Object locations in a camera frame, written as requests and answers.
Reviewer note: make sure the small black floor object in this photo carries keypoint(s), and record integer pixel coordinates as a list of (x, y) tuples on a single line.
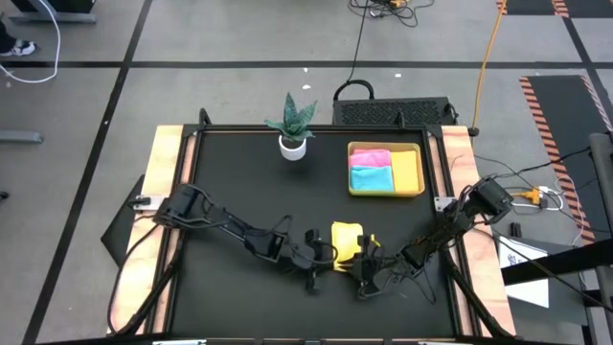
[(515, 230)]

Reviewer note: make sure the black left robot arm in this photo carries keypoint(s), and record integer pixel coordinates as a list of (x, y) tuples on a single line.
[(220, 223)]

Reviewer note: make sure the blue microfiber towel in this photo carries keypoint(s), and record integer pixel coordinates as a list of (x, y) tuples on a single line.
[(372, 179)]

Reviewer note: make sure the wooden table side board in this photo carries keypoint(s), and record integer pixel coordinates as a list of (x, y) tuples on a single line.
[(457, 144), (163, 144)]

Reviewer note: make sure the black aluminium table frame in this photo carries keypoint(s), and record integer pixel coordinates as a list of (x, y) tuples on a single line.
[(239, 128)]

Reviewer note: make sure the black upright post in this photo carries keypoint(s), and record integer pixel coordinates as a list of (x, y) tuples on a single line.
[(602, 191)]

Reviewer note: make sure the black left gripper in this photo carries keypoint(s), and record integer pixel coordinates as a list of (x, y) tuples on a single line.
[(299, 256)]

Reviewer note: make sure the white paper sheet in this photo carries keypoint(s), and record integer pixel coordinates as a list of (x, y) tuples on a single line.
[(527, 292)]

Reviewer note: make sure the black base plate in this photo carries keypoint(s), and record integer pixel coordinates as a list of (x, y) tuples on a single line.
[(120, 235)]

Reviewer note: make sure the yellow microfiber towel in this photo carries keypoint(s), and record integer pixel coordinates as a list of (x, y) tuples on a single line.
[(346, 239)]

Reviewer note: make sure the orange microfiber towel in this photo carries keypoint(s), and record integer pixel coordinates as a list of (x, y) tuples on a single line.
[(405, 170)]

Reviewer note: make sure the person's shoe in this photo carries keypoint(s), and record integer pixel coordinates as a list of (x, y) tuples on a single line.
[(21, 49)]

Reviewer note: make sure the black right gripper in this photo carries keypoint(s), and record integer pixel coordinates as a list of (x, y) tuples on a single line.
[(380, 268)]

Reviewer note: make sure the black metal bar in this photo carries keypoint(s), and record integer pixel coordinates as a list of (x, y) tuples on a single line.
[(565, 261)]

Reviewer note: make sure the snake plant in white pot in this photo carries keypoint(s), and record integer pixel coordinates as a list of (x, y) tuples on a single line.
[(293, 151)]

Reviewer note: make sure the green translucent plastic tray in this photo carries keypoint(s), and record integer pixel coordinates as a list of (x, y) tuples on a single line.
[(383, 194)]

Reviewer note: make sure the grey desk base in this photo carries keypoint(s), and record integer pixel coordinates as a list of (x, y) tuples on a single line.
[(52, 18)]

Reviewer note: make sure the pink microfiber towel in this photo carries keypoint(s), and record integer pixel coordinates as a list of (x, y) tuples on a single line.
[(370, 159)]

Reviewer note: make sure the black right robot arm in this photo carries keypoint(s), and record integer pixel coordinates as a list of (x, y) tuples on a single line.
[(455, 225)]

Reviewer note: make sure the person's leg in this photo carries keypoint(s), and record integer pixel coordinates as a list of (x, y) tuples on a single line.
[(5, 36)]

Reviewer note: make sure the yellow tape tag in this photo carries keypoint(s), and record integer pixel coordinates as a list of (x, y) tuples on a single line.
[(376, 241)]

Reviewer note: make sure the yellow power plug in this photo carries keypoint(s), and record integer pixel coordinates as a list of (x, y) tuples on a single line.
[(532, 195)]

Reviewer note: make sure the black perforated computer case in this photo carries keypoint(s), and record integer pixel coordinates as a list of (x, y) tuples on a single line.
[(392, 112)]

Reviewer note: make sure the black mat striped edge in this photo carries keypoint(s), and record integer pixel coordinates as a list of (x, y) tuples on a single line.
[(529, 6), (570, 120)]

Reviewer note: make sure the grey desk foot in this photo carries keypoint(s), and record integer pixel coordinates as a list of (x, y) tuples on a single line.
[(19, 137)]

